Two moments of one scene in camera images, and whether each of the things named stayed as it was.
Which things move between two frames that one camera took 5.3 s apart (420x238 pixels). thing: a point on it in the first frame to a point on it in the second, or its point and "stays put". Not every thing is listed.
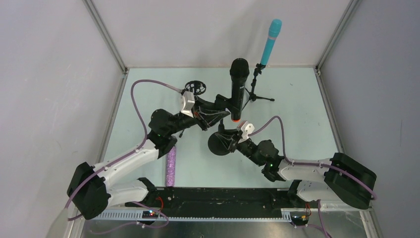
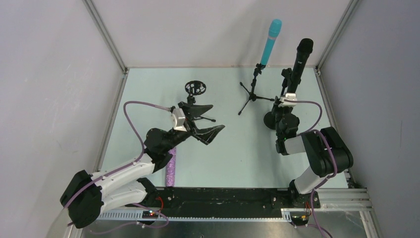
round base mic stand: [215, 145] to [269, 119]
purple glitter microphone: [171, 164] stays put
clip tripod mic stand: [252, 96] stays put
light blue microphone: [275, 28] stays put
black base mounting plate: [234, 202] stays put
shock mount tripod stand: [197, 88] stays put
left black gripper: [203, 112] to [189, 125]
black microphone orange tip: [239, 70] to [305, 48]
